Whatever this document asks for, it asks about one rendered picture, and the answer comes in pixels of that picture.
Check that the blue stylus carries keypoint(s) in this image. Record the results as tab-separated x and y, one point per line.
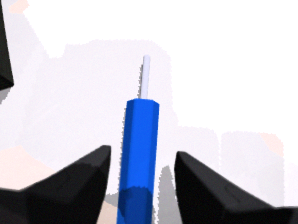
138	161

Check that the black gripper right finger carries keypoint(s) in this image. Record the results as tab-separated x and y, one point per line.
205	197

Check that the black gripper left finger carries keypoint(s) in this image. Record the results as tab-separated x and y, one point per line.
73	195

